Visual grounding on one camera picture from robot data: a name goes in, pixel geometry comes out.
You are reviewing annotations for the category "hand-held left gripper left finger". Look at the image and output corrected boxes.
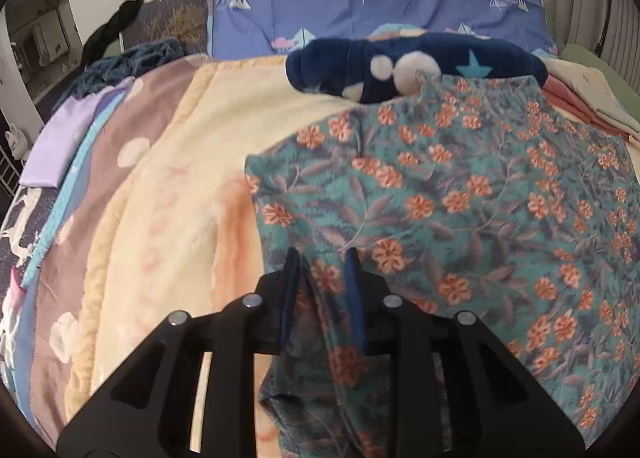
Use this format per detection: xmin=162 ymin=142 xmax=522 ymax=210
xmin=56 ymin=248 xmax=314 ymax=458

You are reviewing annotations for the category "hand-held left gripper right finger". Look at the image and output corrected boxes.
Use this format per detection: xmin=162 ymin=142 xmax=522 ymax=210
xmin=344 ymin=247 xmax=586 ymax=458

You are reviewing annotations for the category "teal floral cloth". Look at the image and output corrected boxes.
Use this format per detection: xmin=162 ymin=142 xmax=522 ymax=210
xmin=244 ymin=74 xmax=640 ymax=458

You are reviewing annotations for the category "cream and mauve fleece blanket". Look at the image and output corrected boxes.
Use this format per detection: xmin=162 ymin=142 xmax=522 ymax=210
xmin=27 ymin=54 xmax=640 ymax=458

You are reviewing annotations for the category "navy fleece garment with stars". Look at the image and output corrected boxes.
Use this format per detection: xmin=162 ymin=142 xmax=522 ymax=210
xmin=285 ymin=33 xmax=550 ymax=105

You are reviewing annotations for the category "lavender cloth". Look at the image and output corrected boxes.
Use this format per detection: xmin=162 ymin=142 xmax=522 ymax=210
xmin=20 ymin=93 xmax=108 ymax=187

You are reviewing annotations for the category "teal knit cloth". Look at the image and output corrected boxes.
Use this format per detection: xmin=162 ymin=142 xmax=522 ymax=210
xmin=52 ymin=38 xmax=185 ymax=111

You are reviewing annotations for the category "pink folded cloth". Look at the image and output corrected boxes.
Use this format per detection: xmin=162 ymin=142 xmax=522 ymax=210
xmin=542 ymin=74 xmax=631 ymax=139

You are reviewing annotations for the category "cream folded cloth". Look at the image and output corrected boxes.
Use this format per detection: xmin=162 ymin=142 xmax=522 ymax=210
xmin=545 ymin=58 xmax=640 ymax=136

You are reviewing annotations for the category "black cloth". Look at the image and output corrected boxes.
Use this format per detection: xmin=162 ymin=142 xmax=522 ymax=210
xmin=81 ymin=0 xmax=156 ymax=70

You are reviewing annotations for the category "light green sheet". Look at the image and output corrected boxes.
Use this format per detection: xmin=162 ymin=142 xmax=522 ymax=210
xmin=557 ymin=43 xmax=640 ymax=109

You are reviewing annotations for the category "white metal rail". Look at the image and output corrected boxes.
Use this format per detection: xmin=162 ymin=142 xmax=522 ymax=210
xmin=0 ymin=143 xmax=22 ymax=200

